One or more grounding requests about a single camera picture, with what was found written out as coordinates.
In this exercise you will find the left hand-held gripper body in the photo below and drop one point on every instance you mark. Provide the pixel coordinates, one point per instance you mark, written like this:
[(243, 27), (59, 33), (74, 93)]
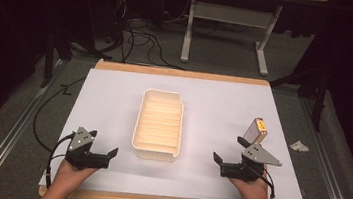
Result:
[(81, 155)]

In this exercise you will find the white ridged plastic tray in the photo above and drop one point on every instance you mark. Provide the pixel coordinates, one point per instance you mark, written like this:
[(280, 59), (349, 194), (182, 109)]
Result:
[(159, 124)]

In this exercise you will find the white paper sheet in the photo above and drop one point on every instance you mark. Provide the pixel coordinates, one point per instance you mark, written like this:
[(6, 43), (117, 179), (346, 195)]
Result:
[(195, 182)]

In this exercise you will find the crumpled white paper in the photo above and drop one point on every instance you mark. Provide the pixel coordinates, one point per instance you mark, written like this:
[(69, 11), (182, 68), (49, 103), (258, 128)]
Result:
[(299, 146)]

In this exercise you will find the person's left hand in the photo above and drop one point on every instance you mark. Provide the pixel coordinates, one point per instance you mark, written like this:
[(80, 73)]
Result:
[(70, 174)]

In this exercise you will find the black metal stand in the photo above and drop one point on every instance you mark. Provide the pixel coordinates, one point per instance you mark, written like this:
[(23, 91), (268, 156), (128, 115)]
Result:
[(321, 96), (49, 55)]

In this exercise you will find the dark computer tower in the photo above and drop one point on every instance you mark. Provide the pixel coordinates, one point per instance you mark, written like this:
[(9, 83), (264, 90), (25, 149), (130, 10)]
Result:
[(117, 12)]

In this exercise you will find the white metal desk frame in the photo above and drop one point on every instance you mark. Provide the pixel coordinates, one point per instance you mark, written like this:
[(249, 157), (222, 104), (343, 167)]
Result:
[(188, 30)]

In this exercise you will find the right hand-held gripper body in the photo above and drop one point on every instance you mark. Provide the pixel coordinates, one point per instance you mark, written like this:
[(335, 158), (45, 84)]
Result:
[(252, 155)]

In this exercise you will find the metal floor rail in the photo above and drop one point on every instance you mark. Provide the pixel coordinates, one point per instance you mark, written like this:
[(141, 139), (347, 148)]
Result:
[(12, 134), (328, 163)]

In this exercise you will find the small grey and yellow box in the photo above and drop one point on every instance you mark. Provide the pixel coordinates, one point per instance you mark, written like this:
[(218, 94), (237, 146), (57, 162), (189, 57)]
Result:
[(254, 131)]

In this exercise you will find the person's right hand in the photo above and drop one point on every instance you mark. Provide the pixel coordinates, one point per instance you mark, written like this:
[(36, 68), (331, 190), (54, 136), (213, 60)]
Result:
[(254, 192)]

